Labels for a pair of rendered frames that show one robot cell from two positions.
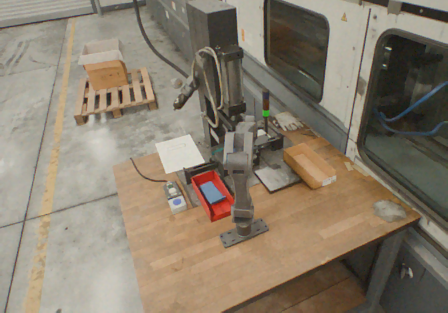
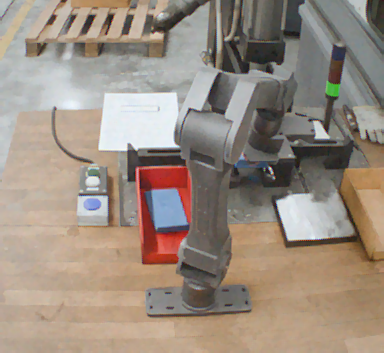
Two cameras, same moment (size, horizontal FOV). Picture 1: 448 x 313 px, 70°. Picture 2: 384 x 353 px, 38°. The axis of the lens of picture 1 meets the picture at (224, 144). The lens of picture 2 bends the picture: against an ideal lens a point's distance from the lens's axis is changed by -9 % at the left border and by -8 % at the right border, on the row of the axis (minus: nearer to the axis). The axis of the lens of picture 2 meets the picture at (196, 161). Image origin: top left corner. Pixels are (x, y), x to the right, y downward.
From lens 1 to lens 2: 27 cm
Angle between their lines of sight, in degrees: 9
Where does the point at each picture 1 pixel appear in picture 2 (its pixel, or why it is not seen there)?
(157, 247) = (28, 269)
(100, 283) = not seen: outside the picture
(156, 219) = (45, 223)
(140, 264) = not seen: outside the picture
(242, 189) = (206, 205)
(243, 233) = (192, 300)
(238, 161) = (206, 133)
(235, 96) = (266, 23)
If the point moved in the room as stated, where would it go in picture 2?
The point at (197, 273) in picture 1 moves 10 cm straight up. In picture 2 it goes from (76, 337) to (70, 303)
